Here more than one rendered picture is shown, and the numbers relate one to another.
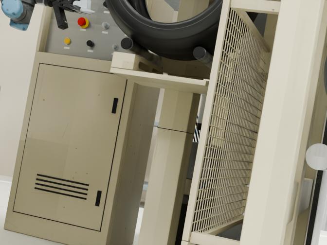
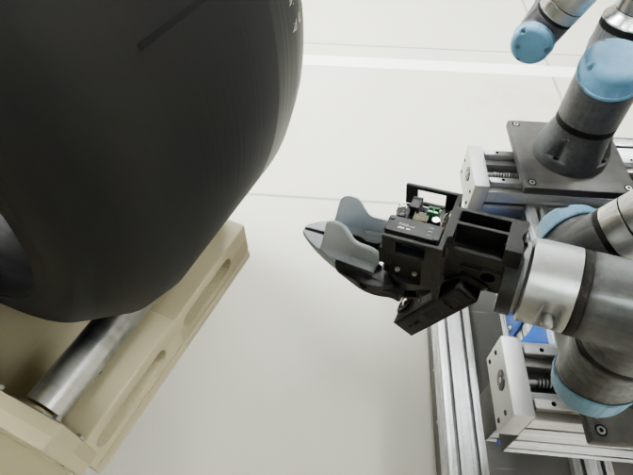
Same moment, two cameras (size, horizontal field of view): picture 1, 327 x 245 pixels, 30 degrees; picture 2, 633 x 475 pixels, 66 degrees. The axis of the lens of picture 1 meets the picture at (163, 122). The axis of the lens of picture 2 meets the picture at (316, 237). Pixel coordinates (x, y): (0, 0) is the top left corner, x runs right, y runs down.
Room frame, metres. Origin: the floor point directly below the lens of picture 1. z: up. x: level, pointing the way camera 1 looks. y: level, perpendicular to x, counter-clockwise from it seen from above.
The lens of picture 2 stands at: (2.71, 0.39, 1.41)
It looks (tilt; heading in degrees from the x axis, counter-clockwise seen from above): 51 degrees down; 187
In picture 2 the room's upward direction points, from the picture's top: straight up
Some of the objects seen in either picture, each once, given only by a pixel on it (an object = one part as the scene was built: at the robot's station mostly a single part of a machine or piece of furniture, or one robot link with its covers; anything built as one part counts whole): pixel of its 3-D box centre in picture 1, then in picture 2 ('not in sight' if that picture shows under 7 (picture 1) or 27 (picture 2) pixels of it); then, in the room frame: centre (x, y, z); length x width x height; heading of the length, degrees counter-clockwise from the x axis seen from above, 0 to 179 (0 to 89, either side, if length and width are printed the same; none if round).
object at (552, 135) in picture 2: not in sight; (578, 136); (1.85, 0.83, 0.77); 0.15 x 0.15 x 0.10
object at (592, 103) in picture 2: not in sight; (605, 84); (1.84, 0.84, 0.88); 0.13 x 0.12 x 0.14; 156
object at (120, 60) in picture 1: (138, 68); (152, 319); (2.41, 0.13, 0.84); 0.36 x 0.09 x 0.06; 162
